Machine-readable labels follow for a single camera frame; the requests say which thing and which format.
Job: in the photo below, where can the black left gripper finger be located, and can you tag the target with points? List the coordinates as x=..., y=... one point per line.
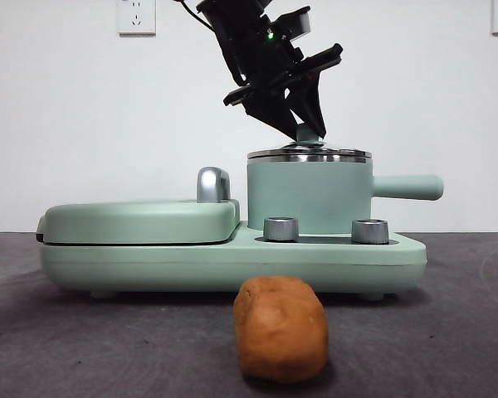
x=271, y=114
x=309, y=103

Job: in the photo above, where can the brown potato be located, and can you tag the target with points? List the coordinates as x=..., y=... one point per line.
x=280, y=331

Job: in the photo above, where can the silver control knob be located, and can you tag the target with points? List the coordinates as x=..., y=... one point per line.
x=369, y=231
x=280, y=229

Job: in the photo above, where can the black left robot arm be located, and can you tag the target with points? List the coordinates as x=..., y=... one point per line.
x=232, y=10

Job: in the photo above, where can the glass pot lid green knob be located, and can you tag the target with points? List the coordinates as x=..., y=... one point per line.
x=309, y=134

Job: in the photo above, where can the mint green breakfast maker base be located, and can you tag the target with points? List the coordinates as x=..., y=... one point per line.
x=232, y=267

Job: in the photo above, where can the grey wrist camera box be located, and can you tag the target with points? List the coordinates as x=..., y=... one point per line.
x=301, y=22

